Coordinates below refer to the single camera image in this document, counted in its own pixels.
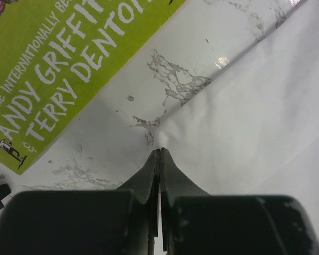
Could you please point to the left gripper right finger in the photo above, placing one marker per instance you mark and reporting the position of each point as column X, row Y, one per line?
column 195, row 222

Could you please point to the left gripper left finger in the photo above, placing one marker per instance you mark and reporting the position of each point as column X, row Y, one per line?
column 119, row 221

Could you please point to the white long sleeve shirt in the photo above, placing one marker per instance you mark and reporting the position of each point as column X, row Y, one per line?
column 255, row 128

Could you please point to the green paperback book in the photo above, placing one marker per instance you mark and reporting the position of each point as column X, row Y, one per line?
column 55, row 56

